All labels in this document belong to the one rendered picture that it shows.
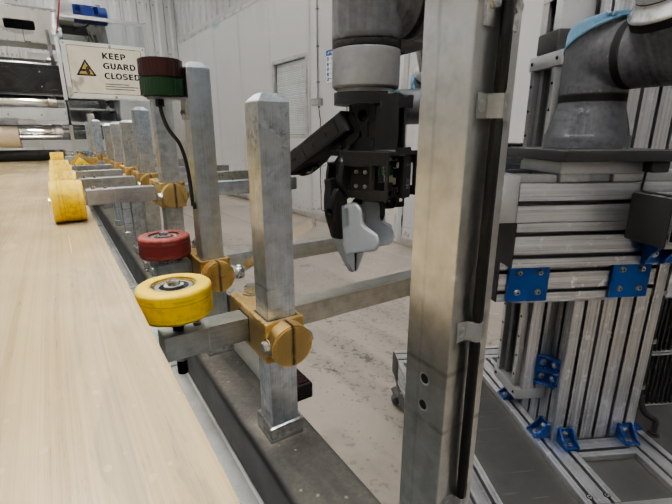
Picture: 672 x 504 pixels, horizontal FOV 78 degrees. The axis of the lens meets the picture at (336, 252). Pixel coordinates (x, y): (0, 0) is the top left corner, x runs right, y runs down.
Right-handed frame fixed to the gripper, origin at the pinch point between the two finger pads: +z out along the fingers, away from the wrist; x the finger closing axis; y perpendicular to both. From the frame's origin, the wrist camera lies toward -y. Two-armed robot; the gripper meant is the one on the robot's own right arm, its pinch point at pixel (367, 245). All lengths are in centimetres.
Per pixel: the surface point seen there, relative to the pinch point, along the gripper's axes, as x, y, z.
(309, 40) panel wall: 395, 214, -129
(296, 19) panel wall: 423, 212, -156
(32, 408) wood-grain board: -42, -59, -7
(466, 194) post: -57, -37, -21
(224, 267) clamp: -8.5, -35.2, -3.4
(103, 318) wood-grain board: -29, -54, -7
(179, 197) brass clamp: 16.5, -35.4, -11.5
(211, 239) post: -5.7, -36.1, -7.5
